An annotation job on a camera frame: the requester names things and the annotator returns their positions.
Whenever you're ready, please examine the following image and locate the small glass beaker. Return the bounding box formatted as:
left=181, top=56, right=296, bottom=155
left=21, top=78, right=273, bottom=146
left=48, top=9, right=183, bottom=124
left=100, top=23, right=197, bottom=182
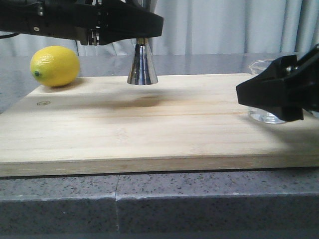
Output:
left=248, top=59, right=286, bottom=124

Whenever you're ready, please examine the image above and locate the yellow lemon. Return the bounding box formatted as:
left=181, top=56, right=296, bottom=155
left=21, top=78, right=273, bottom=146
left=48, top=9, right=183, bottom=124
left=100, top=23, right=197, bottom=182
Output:
left=30, top=45, right=80, bottom=87

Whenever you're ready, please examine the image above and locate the steel hourglass jigger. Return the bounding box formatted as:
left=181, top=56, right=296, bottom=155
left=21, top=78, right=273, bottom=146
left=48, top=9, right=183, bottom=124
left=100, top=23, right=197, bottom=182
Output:
left=127, top=38, right=158, bottom=86

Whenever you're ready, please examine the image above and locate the grey curtain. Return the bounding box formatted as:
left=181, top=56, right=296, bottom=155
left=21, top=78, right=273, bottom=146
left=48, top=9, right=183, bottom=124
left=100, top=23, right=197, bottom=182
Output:
left=0, top=0, right=319, bottom=58

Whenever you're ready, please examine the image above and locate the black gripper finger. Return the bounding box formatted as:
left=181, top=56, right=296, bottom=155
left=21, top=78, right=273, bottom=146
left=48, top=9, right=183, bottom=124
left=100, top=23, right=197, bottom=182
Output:
left=97, top=0, right=164, bottom=45

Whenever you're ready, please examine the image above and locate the wooden cutting board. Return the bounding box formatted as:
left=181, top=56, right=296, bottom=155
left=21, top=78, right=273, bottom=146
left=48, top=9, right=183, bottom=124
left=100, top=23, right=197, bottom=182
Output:
left=0, top=74, right=319, bottom=177

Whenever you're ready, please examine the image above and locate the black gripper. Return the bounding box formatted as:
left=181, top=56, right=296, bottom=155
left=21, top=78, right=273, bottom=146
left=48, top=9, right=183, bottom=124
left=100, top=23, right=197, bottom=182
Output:
left=236, top=44, right=319, bottom=121
left=0, top=0, right=98, bottom=45

